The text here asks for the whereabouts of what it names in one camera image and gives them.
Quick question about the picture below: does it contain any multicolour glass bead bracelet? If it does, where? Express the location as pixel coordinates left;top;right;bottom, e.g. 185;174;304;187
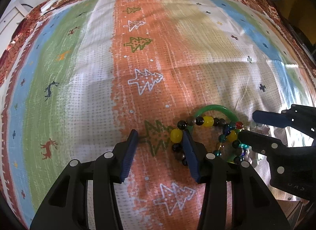
213;121;251;159

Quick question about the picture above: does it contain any green jade bangle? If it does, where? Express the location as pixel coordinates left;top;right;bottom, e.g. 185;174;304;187
186;103;244;164

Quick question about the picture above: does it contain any yellow and black bead bracelet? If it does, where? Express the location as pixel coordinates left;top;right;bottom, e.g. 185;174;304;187
169;115;245;167

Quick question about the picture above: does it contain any white bed headboard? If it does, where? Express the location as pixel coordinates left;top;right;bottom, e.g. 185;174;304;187
0;0;28;54

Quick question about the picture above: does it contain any colourful striped blanket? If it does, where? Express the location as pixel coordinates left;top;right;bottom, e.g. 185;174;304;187
1;0;315;229

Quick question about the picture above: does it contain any brown hanging garment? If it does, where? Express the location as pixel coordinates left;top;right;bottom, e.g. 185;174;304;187
274;0;315;45

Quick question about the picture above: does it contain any rose gold metal tin box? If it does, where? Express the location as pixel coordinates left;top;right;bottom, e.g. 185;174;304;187
274;190;313;229

